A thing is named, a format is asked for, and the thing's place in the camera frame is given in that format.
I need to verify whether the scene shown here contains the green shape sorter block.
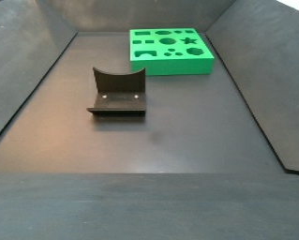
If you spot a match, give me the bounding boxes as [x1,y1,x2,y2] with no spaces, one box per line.
[129,28,214,76]

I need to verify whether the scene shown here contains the black curved holder stand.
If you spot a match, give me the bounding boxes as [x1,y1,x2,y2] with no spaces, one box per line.
[88,67,147,114]

